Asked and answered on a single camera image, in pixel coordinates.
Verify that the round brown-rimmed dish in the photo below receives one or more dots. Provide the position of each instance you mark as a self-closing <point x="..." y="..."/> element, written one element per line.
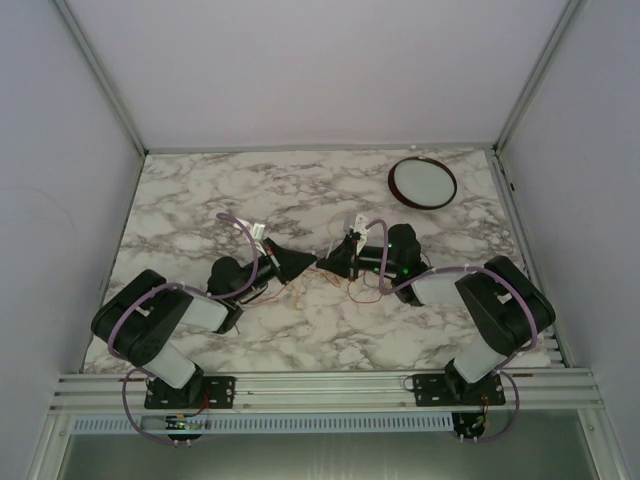
<point x="422" y="183"/>

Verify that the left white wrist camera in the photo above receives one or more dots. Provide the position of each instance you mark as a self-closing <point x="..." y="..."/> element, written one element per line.
<point x="257" y="232"/>

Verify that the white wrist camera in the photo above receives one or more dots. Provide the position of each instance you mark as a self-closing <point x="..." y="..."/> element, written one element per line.
<point x="356" y="223"/>
<point x="257" y="232"/>

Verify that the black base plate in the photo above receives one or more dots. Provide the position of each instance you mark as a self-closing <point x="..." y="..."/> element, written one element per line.
<point x="448" y="389"/>
<point x="208" y="392"/>

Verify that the right aluminium corner post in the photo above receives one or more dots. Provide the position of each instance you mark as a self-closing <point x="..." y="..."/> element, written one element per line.
<point x="539" y="71"/>

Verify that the aluminium corner post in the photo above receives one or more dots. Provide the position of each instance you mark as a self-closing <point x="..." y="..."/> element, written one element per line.
<point x="101" y="75"/>
<point x="539" y="71"/>

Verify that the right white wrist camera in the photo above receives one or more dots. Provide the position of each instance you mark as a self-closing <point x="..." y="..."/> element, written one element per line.
<point x="356" y="223"/>

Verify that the grey slotted cable duct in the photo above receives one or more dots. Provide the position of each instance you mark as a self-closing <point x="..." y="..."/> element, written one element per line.
<point x="210" y="424"/>

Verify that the aluminium front rail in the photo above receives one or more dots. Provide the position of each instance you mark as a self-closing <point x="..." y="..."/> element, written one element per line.
<point x="323" y="392"/>

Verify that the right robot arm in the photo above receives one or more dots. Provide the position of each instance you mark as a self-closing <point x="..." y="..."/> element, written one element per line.
<point x="507" y="310"/>

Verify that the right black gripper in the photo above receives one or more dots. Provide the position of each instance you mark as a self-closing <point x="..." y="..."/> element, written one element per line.
<point x="339" y="261"/>

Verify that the white zip tie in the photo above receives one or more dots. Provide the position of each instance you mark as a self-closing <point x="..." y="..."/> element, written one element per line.
<point x="337" y="234"/>

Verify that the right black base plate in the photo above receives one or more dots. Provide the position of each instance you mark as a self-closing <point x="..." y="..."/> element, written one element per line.
<point x="448" y="389"/>

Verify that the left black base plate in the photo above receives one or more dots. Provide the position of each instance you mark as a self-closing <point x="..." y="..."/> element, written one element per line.
<point x="208" y="392"/>

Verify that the left aluminium corner post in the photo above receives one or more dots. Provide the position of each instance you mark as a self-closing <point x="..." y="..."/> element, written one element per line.
<point x="101" y="75"/>

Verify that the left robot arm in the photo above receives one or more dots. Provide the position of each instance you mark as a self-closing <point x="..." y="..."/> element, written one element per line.
<point x="137" y="323"/>

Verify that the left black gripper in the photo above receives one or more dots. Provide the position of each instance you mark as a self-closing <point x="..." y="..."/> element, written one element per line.
<point x="289" y="263"/>

